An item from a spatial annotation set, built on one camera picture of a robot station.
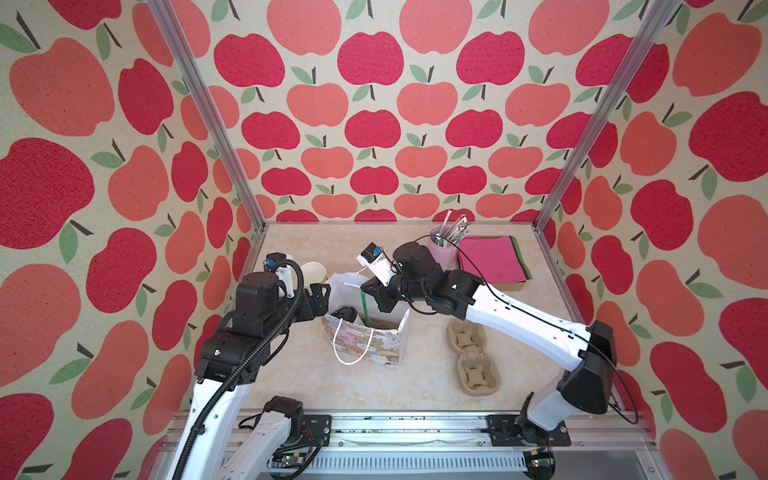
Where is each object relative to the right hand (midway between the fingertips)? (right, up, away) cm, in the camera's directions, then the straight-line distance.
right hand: (364, 291), depth 71 cm
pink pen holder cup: (+26, +7, +31) cm, 41 cm away
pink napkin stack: (+46, +7, +35) cm, 58 cm away
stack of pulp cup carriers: (+31, -24, +9) cm, 40 cm away
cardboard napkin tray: (+46, -2, +30) cm, 55 cm away
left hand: (-10, 0, -5) cm, 11 cm away
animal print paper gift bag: (+3, -10, -4) cm, 11 cm away
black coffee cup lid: (-5, -7, +7) cm, 11 cm away
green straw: (0, -5, +5) cm, 7 cm away
